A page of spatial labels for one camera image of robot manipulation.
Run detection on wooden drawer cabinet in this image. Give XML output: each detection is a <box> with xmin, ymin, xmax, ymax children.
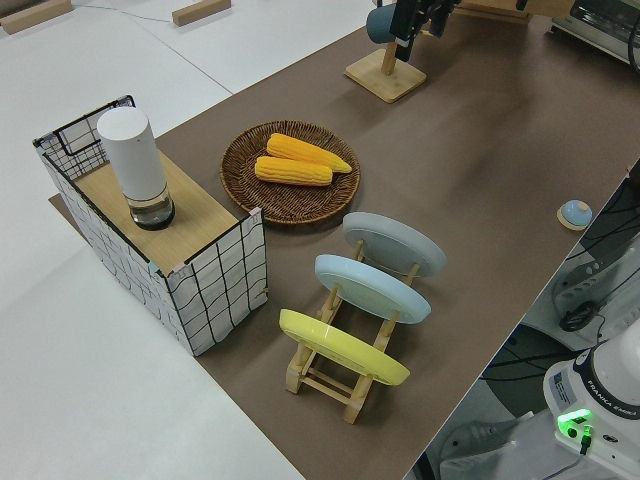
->
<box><xmin>452</xmin><ymin>0</ymin><xmax>574</xmax><ymax>21</ymax></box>

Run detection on round brown wicker basket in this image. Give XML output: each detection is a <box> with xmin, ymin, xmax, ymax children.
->
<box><xmin>220</xmin><ymin>119</ymin><xmax>362</xmax><ymax>229</ymax></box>

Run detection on wooden plate rack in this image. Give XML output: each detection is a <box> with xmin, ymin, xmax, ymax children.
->
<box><xmin>285</xmin><ymin>238</ymin><xmax>421</xmax><ymax>425</ymax></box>

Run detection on silver toaster oven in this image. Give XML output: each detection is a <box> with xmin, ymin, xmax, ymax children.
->
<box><xmin>547</xmin><ymin>0</ymin><xmax>640</xmax><ymax>66</ymax></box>

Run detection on brown table mat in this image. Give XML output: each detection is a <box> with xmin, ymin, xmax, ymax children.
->
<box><xmin>48</xmin><ymin>14</ymin><xmax>640</xmax><ymax>480</ymax></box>

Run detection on blue service bell wooden base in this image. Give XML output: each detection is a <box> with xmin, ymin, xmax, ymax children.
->
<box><xmin>556</xmin><ymin>200</ymin><xmax>594</xmax><ymax>232</ymax></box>

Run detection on white cylinder bottle clear base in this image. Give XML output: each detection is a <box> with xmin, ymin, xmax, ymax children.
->
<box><xmin>96</xmin><ymin>108</ymin><xmax>177</xmax><ymax>232</ymax></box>

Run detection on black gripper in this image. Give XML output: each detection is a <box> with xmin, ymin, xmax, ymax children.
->
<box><xmin>392</xmin><ymin>0</ymin><xmax>454</xmax><ymax>62</ymax></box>

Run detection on thin blue cable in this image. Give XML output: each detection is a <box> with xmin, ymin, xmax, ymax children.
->
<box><xmin>72</xmin><ymin>3</ymin><xmax>176</xmax><ymax>24</ymax></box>

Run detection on short wooden block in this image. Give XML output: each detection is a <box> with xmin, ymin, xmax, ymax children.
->
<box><xmin>171</xmin><ymin>0</ymin><xmax>232</xmax><ymax>26</ymax></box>

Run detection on grey plate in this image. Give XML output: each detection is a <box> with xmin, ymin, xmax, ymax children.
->
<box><xmin>342</xmin><ymin>211</ymin><xmax>447</xmax><ymax>279</ymax></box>

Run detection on yellow corn cob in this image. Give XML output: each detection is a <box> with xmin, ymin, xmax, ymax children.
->
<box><xmin>254</xmin><ymin>156</ymin><xmax>334</xmax><ymax>188</ymax></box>
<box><xmin>266</xmin><ymin>132</ymin><xmax>353</xmax><ymax>175</ymax></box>

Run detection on coiled black cable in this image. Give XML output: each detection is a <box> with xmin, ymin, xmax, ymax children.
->
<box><xmin>558</xmin><ymin>299</ymin><xmax>600</xmax><ymax>332</ymax></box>

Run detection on wooden mug tree stand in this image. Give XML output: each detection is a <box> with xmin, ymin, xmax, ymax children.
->
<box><xmin>344</xmin><ymin>29</ymin><xmax>428</xmax><ymax>104</ymax></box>

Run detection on light blue plate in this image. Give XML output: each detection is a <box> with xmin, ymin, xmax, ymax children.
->
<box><xmin>314</xmin><ymin>254</ymin><xmax>432</xmax><ymax>325</ymax></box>

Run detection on dark blue mug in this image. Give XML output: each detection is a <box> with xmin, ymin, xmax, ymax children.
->
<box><xmin>365</xmin><ymin>5</ymin><xmax>401</xmax><ymax>45</ymax></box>

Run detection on long wooden block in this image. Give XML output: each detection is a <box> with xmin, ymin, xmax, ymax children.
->
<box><xmin>0</xmin><ymin>0</ymin><xmax>74</xmax><ymax>35</ymax></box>

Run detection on wire grid shelf wooden boards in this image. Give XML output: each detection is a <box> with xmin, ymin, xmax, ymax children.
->
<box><xmin>32</xmin><ymin>93</ymin><xmax>270</xmax><ymax>357</ymax></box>

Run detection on yellow plate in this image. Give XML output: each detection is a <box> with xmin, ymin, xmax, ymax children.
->
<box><xmin>278</xmin><ymin>308</ymin><xmax>412</xmax><ymax>387</ymax></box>

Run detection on white power strip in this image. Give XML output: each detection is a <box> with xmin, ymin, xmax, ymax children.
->
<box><xmin>549</xmin><ymin>239</ymin><xmax>631</xmax><ymax>321</ymax></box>

